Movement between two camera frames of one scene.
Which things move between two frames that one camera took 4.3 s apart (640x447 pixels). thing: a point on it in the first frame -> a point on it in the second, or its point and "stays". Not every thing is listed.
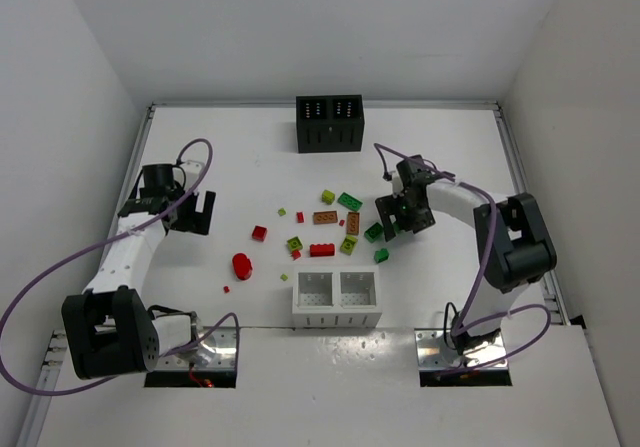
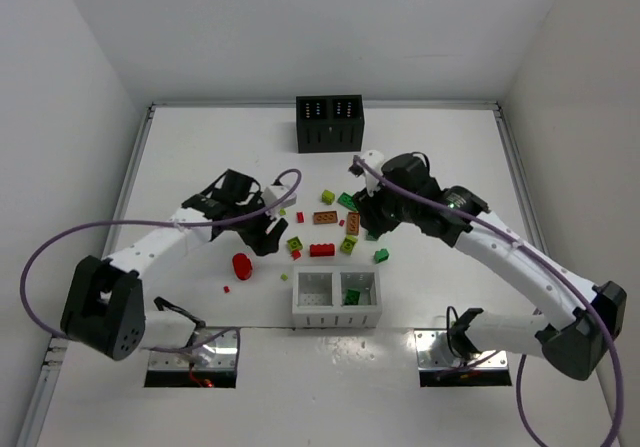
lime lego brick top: x=328 y=196 stays
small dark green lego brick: x=381 y=256 stays
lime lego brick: x=294 y=243 stays
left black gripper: x=195 y=212 -> x=255 y=230
